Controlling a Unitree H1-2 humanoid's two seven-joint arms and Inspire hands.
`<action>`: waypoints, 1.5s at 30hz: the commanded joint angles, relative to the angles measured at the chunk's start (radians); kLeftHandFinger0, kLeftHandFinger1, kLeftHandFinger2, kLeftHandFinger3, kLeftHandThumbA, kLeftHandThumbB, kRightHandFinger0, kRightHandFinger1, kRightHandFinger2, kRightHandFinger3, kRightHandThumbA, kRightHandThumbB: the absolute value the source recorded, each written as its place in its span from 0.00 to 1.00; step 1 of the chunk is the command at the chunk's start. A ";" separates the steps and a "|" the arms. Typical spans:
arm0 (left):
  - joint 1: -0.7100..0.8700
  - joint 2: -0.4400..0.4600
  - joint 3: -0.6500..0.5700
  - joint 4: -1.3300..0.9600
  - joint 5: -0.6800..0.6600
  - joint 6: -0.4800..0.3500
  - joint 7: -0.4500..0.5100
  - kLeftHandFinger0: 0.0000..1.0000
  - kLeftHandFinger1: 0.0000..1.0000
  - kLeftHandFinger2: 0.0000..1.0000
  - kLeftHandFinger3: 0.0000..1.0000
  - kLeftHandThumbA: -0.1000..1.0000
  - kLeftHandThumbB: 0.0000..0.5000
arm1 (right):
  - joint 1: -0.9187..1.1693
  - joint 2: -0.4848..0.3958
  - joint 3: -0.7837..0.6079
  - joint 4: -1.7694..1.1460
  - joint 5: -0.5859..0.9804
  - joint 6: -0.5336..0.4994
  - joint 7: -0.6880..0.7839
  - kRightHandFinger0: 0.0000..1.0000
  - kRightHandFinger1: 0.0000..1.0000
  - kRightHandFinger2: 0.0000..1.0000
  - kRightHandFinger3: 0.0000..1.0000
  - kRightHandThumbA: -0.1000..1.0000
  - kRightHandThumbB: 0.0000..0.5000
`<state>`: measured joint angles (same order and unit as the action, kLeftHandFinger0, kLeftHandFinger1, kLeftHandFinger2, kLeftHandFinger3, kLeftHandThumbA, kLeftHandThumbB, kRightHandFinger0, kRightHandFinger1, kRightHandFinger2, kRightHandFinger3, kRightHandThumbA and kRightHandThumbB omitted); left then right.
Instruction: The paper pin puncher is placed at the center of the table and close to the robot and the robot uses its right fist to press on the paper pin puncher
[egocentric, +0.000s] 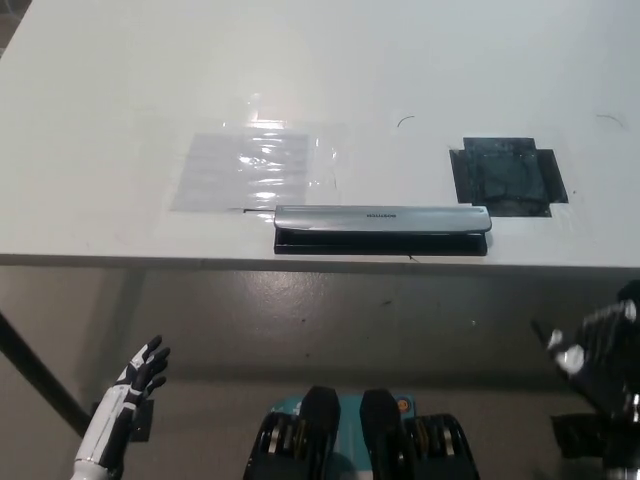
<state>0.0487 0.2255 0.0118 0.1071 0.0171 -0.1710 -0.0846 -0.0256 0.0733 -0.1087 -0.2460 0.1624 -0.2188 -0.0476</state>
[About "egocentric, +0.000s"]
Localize clear plastic sheet sleeve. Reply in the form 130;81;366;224
169;92;352;214

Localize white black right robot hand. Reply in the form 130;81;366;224
546;281;640;401

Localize black teal robot body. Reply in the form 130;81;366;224
243;384;482;480

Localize silver black paper hole puncher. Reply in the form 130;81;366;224
273;204;494;258

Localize black tape patch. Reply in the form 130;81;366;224
448;136;570;219

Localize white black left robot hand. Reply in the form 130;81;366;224
73;334;172;470

